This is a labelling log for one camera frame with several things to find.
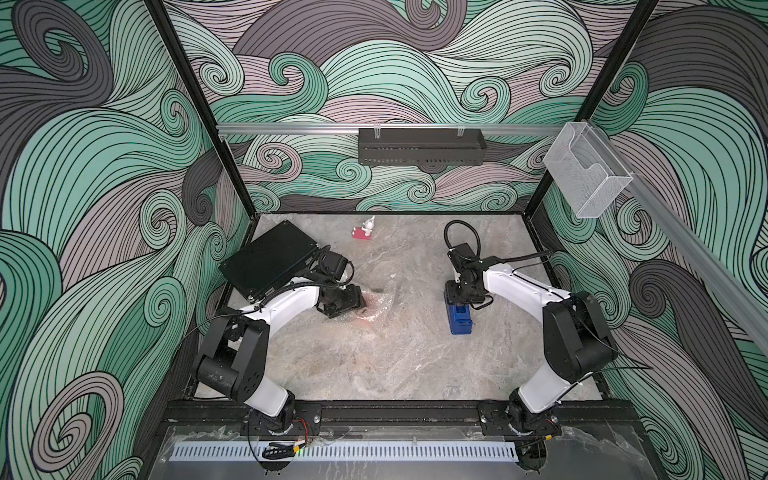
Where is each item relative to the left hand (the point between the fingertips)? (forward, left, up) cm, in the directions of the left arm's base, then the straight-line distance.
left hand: (358, 303), depth 87 cm
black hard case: (+15, +36, -4) cm, 39 cm away
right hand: (+3, -30, -3) cm, 30 cm away
